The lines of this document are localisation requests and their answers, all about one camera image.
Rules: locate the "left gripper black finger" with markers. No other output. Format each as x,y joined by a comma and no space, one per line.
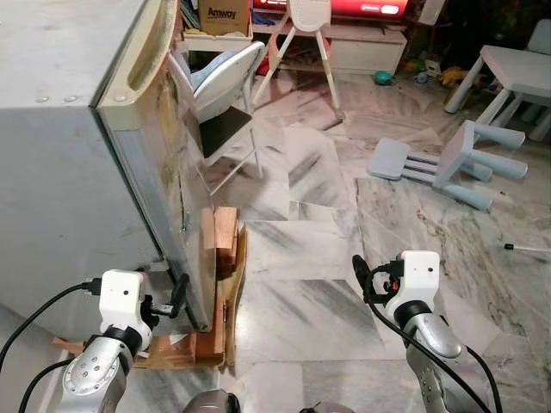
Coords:
180,291

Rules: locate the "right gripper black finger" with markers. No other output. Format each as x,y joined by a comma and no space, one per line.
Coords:
361,275

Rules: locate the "cream-edged fridge door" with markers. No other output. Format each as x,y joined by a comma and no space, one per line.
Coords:
168,172

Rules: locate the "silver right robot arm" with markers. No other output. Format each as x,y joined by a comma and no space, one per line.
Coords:
435,344

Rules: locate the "grey mini fridge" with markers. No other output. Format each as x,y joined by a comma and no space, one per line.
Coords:
52,172

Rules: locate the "wooden base board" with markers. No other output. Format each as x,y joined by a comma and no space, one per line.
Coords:
232,318

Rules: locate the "orange brick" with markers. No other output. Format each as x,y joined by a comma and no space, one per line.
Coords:
225,239
209,347

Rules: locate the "grey robot left leg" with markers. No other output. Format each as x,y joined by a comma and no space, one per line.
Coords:
211,403

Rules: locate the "grey robot leg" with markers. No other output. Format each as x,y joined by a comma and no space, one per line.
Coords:
211,403
323,408

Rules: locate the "white rod with black tip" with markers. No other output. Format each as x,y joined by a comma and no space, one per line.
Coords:
529,249

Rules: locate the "grey robot right leg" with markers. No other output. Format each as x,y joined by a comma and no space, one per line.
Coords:
323,408

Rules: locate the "green ball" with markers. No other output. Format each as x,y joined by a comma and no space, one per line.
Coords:
383,78

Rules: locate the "yellow toy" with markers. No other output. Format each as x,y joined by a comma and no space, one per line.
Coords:
450,77

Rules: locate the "white television cabinet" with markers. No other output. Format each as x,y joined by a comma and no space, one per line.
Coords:
370,47

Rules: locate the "grey children's table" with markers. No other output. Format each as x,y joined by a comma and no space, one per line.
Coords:
516,73

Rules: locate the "white low shelf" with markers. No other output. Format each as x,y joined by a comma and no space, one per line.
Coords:
215,43

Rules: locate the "white high chair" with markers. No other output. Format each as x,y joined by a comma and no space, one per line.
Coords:
308,17

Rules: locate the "grey children's chair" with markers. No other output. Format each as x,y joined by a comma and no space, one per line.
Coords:
541,36

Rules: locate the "television with red screen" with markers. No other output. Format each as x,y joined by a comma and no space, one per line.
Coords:
362,7

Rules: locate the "brown Amway cardboard box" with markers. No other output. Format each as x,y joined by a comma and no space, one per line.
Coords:
224,17

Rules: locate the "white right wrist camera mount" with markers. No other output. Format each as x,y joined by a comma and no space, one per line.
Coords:
415,280

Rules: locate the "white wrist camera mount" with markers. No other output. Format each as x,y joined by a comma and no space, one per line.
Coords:
120,297
415,280

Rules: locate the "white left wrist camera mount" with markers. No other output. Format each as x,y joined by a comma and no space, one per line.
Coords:
120,297

